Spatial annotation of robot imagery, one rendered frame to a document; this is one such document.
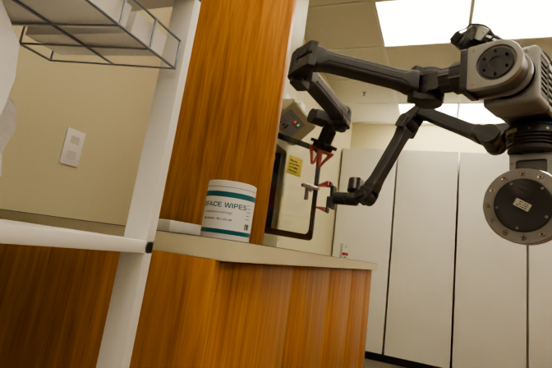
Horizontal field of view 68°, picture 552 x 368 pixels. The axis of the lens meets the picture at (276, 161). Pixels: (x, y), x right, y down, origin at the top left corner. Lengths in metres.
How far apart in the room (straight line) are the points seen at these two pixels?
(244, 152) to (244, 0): 0.65
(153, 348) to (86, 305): 0.18
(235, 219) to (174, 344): 0.34
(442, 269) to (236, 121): 3.31
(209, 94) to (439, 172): 3.34
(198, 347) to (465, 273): 3.86
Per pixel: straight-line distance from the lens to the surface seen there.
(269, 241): 1.73
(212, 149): 1.57
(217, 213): 1.04
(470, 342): 4.54
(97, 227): 0.97
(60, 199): 1.42
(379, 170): 1.80
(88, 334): 0.96
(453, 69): 1.19
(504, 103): 1.21
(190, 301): 0.81
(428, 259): 4.49
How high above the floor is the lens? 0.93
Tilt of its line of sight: 12 degrees up
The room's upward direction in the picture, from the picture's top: 8 degrees clockwise
